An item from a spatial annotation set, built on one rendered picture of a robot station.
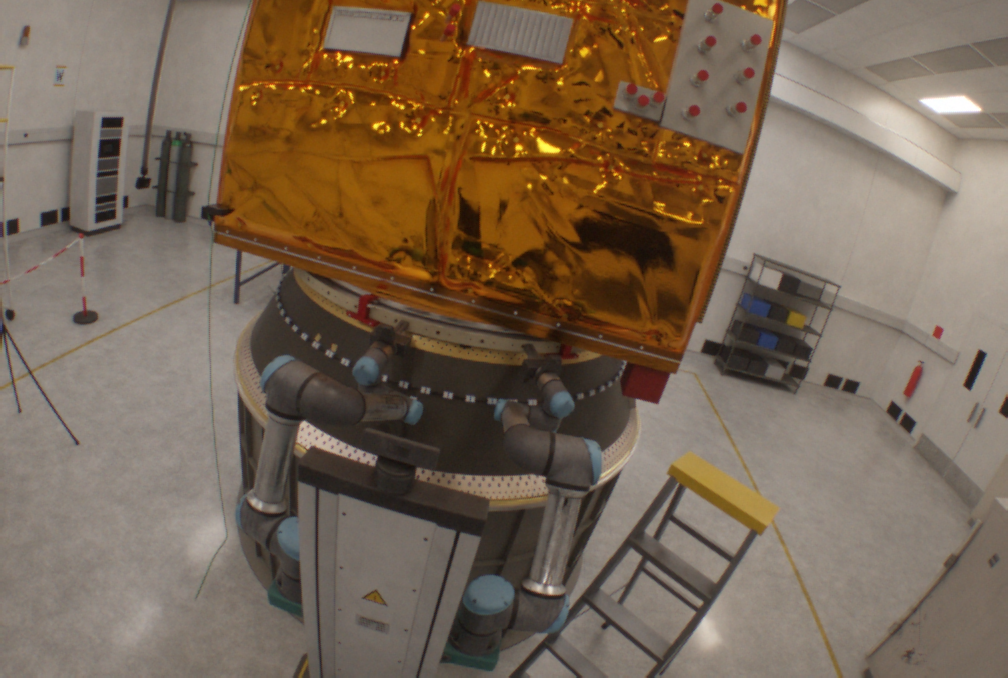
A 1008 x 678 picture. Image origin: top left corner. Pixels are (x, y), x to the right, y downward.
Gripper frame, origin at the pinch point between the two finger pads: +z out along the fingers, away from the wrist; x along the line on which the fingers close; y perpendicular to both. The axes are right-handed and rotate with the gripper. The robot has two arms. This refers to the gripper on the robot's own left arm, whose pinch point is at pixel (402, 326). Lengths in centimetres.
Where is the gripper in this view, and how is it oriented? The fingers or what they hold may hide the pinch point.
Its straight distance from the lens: 168.5
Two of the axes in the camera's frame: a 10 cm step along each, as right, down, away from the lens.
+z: 2.1, -4.2, 8.8
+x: 9.6, 2.7, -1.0
